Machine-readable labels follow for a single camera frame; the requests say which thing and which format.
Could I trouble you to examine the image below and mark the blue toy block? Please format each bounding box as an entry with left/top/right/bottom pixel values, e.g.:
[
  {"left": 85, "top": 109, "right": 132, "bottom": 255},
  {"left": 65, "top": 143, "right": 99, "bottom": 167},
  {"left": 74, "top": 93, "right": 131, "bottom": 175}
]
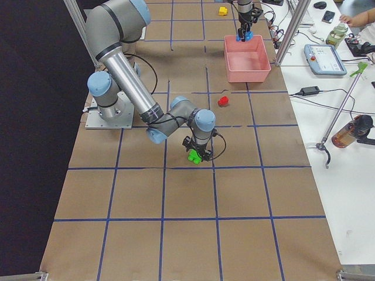
[{"left": 236, "top": 31, "right": 254, "bottom": 42}]

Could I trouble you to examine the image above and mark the blue teach pendant tablet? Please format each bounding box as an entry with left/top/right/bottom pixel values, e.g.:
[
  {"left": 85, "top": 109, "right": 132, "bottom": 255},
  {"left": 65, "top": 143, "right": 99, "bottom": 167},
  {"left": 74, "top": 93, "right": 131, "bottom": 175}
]
[{"left": 304, "top": 44, "right": 347, "bottom": 76}]

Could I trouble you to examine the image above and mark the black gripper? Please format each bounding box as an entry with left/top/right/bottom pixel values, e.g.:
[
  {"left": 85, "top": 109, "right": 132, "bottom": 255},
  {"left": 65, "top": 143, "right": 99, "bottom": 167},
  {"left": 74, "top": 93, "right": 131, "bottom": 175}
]
[
  {"left": 237, "top": 8, "right": 263, "bottom": 42},
  {"left": 182, "top": 136, "right": 213, "bottom": 162}
]

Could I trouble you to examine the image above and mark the green handled reacher grabber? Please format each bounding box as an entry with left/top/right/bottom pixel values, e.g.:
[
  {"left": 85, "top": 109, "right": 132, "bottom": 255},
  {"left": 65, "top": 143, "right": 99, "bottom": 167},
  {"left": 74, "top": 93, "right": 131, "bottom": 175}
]
[{"left": 306, "top": 61, "right": 369, "bottom": 170}]

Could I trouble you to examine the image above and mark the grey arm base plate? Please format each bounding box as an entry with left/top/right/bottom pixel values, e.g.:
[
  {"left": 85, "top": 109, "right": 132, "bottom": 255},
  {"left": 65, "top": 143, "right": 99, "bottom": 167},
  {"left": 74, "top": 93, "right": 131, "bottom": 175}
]
[{"left": 85, "top": 91, "right": 134, "bottom": 129}]

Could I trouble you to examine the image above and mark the red toy block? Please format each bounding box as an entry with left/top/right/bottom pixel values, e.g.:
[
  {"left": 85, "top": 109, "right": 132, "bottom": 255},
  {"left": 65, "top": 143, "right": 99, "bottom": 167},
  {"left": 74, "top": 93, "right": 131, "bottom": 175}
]
[{"left": 217, "top": 96, "right": 229, "bottom": 107}]

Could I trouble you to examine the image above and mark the green toy block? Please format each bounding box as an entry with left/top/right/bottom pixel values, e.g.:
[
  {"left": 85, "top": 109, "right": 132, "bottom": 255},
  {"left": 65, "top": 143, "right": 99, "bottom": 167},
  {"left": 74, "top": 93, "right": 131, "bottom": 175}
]
[{"left": 187, "top": 149, "right": 202, "bottom": 165}]

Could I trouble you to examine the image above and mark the black power adapter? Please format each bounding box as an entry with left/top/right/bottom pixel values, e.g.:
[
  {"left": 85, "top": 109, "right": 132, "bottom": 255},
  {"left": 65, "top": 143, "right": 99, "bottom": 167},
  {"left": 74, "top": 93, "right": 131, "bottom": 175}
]
[{"left": 299, "top": 86, "right": 320, "bottom": 97}]

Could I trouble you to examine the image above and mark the pink plastic box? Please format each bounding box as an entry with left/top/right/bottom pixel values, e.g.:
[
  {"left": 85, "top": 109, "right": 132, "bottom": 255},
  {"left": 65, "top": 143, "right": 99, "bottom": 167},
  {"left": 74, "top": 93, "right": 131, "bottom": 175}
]
[{"left": 224, "top": 35, "right": 271, "bottom": 83}]

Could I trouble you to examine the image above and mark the brown drink bottle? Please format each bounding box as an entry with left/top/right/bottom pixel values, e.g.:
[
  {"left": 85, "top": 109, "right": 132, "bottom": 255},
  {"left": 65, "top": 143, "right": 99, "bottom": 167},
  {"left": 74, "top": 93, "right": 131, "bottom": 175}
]
[{"left": 331, "top": 114, "right": 374, "bottom": 148}]

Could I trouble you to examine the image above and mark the aluminium frame post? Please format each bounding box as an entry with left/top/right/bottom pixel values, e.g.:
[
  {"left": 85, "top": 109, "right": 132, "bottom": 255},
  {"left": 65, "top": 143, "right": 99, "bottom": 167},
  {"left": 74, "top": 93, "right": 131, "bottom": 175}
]
[{"left": 274, "top": 0, "right": 310, "bottom": 66}]

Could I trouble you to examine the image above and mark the yellow toy block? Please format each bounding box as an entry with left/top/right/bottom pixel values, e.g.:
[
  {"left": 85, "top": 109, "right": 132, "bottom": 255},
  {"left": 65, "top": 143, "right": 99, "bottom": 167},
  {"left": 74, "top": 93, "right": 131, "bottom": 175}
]
[{"left": 218, "top": 6, "right": 228, "bottom": 16}]

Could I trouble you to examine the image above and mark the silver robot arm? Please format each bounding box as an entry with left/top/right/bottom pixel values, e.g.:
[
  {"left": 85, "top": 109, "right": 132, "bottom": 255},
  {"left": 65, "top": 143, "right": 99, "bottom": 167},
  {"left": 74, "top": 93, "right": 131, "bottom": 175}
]
[
  {"left": 236, "top": 0, "right": 263, "bottom": 42},
  {"left": 86, "top": 1, "right": 216, "bottom": 163}
]

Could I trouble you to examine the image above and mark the black smartphone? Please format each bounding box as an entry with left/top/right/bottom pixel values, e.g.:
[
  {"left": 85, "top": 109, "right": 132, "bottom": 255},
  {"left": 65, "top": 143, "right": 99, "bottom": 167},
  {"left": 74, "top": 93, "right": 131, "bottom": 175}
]
[{"left": 322, "top": 11, "right": 335, "bottom": 23}]

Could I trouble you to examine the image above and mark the black computer mouse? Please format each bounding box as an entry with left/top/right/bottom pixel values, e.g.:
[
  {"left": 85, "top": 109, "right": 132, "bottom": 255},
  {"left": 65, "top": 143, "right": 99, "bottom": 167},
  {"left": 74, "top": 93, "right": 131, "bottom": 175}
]
[{"left": 313, "top": 1, "right": 327, "bottom": 9}]

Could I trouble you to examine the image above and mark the person's bare hand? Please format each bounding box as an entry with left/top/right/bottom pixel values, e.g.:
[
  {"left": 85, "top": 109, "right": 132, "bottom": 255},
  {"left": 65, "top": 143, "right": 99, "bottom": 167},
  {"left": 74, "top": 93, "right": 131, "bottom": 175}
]
[{"left": 339, "top": 8, "right": 375, "bottom": 27}]

